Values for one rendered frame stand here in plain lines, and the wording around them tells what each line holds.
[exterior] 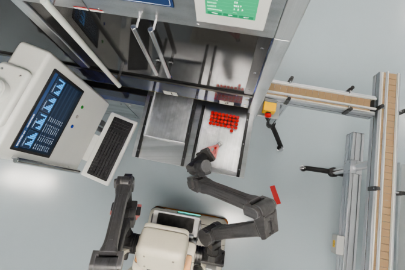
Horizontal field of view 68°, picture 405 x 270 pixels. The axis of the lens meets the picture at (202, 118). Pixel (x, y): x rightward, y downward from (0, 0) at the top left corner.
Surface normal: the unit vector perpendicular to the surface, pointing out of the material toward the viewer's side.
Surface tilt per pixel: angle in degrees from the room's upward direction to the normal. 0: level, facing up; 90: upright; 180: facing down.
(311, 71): 0
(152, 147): 0
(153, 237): 42
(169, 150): 0
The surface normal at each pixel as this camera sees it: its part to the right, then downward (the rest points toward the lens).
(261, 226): -0.77, 0.18
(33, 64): -0.05, -0.25
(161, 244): 0.07, -0.83
